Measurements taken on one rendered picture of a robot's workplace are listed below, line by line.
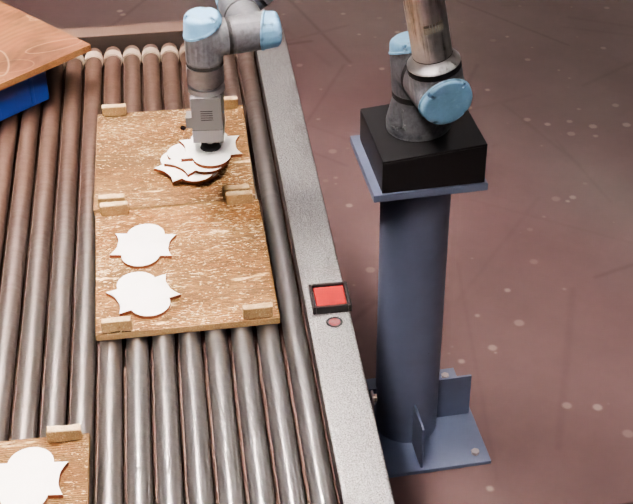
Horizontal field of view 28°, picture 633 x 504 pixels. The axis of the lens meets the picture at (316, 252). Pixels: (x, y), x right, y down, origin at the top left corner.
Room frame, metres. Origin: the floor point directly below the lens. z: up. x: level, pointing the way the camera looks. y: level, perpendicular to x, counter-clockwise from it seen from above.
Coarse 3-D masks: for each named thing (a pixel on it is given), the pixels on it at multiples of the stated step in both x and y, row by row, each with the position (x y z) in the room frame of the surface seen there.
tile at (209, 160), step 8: (192, 136) 2.29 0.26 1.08; (224, 136) 2.29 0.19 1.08; (232, 136) 2.29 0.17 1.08; (184, 144) 2.26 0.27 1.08; (192, 144) 2.26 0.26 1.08; (200, 144) 2.26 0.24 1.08; (224, 144) 2.25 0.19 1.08; (232, 144) 2.25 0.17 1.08; (192, 152) 2.22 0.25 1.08; (200, 152) 2.22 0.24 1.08; (208, 152) 2.22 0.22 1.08; (216, 152) 2.22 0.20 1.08; (224, 152) 2.22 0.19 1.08; (232, 152) 2.22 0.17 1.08; (240, 152) 2.22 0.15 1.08; (184, 160) 2.20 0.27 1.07; (192, 160) 2.20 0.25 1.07; (200, 160) 2.19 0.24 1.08; (208, 160) 2.19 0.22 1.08; (216, 160) 2.19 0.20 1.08; (224, 160) 2.19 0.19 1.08; (208, 168) 2.17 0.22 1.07
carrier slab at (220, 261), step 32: (96, 224) 2.17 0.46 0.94; (128, 224) 2.17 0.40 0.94; (160, 224) 2.17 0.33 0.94; (192, 224) 2.16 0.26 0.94; (224, 224) 2.16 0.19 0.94; (256, 224) 2.16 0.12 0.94; (96, 256) 2.05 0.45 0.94; (192, 256) 2.05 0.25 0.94; (224, 256) 2.05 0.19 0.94; (256, 256) 2.05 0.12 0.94; (96, 288) 1.95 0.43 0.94; (192, 288) 1.94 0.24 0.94; (224, 288) 1.94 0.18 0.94; (256, 288) 1.94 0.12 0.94; (96, 320) 1.85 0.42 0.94; (160, 320) 1.85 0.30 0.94; (192, 320) 1.85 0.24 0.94; (224, 320) 1.84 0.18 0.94; (256, 320) 1.85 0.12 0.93
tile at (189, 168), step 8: (176, 144) 2.45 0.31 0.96; (168, 152) 2.41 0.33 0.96; (176, 152) 2.41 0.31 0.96; (184, 152) 2.41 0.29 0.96; (176, 160) 2.38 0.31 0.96; (176, 168) 2.36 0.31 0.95; (184, 168) 2.34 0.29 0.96; (192, 168) 2.34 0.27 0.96; (200, 168) 2.34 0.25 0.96; (216, 168) 2.34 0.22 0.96
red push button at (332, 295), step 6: (318, 288) 1.95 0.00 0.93; (324, 288) 1.95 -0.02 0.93; (330, 288) 1.95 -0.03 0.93; (336, 288) 1.95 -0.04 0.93; (342, 288) 1.95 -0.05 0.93; (318, 294) 1.93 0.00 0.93; (324, 294) 1.93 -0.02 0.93; (330, 294) 1.93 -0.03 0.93; (336, 294) 1.93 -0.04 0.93; (342, 294) 1.93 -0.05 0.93; (318, 300) 1.91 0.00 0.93; (324, 300) 1.91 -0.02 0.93; (330, 300) 1.91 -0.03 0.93; (336, 300) 1.91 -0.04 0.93; (342, 300) 1.91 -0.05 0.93
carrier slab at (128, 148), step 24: (120, 120) 2.60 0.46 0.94; (144, 120) 2.60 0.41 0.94; (168, 120) 2.60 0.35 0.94; (240, 120) 2.59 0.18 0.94; (96, 144) 2.49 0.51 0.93; (120, 144) 2.49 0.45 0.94; (144, 144) 2.49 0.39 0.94; (168, 144) 2.49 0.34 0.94; (240, 144) 2.48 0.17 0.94; (96, 168) 2.39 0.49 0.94; (120, 168) 2.39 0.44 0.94; (144, 168) 2.39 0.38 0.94; (240, 168) 2.38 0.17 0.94; (96, 192) 2.29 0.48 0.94; (120, 192) 2.29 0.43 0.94; (144, 192) 2.29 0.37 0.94; (168, 192) 2.29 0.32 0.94; (192, 192) 2.29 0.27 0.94; (216, 192) 2.28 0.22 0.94
